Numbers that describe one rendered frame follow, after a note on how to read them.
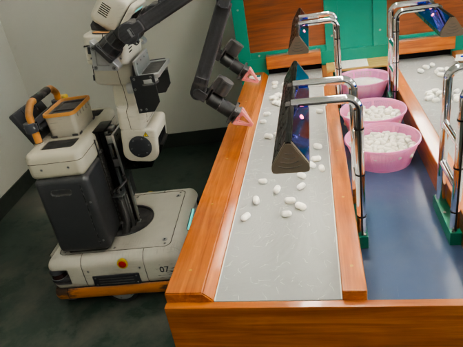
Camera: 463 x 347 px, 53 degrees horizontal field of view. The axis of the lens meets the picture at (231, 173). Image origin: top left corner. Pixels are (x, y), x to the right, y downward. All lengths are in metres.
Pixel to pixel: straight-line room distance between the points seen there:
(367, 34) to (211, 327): 1.94
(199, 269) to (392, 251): 0.53
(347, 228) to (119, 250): 1.26
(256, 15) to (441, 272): 1.81
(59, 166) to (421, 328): 1.52
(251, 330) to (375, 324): 0.29
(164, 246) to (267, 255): 1.00
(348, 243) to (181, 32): 2.63
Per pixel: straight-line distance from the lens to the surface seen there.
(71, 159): 2.06
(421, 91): 2.29
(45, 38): 3.91
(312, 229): 1.34
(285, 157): 0.98
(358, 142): 1.21
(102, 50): 1.84
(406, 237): 1.42
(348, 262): 1.18
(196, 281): 1.18
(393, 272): 1.30
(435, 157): 1.65
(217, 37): 1.77
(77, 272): 2.35
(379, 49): 2.74
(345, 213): 1.35
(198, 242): 1.31
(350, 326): 1.15
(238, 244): 1.32
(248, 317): 1.15
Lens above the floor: 1.51
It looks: 27 degrees down
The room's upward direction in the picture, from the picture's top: 10 degrees counter-clockwise
